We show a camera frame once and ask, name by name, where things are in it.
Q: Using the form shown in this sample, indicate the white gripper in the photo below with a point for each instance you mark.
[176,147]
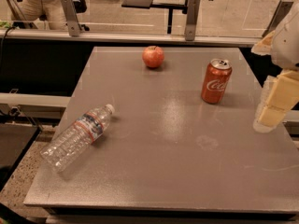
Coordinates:
[288,48]

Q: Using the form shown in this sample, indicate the red coke can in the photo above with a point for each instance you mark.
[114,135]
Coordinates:
[217,76]

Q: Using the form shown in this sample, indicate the red apple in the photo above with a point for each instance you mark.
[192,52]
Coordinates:
[153,56]

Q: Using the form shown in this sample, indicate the clear plastic water bottle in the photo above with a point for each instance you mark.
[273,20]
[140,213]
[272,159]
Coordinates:
[73,141]

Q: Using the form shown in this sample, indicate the seated person in khaki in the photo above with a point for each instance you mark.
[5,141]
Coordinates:
[32,10]

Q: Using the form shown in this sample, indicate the black side table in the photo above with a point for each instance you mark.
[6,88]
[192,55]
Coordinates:
[15,140]

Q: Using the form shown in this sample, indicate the right metal rail bracket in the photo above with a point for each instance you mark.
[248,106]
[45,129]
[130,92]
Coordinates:
[281,11]

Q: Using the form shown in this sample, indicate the metal rail bracket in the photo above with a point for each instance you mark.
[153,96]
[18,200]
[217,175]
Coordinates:
[71,17]
[191,19]
[281,11]

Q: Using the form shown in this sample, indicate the middle metal rail bracket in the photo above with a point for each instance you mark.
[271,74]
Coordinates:
[191,19]

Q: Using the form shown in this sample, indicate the left metal rail bracket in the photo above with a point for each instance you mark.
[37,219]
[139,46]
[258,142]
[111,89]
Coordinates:
[71,17]

